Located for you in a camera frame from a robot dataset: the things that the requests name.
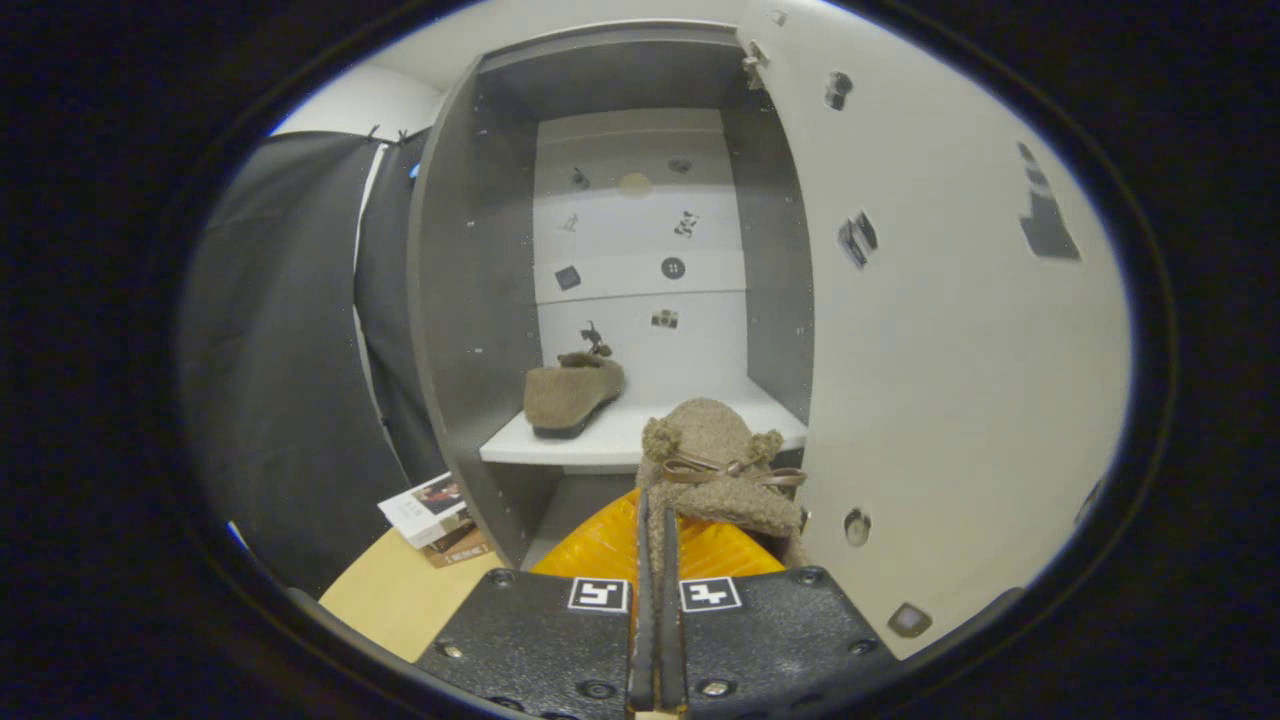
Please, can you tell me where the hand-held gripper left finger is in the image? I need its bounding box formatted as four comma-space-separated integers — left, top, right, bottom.
413, 488, 657, 720

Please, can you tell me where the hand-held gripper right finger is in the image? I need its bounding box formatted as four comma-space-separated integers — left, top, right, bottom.
658, 505, 903, 720

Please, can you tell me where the brown fuzzy shoe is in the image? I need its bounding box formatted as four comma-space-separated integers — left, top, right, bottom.
523, 350, 627, 439
637, 398, 811, 571

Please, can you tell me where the light grey shoe cabinet door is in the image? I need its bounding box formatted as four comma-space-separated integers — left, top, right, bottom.
738, 0, 1133, 661

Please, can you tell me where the brown book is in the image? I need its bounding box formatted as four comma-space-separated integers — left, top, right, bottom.
425, 525, 493, 569

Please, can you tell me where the black backdrop cloth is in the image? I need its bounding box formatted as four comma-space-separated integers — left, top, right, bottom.
178, 128, 449, 601

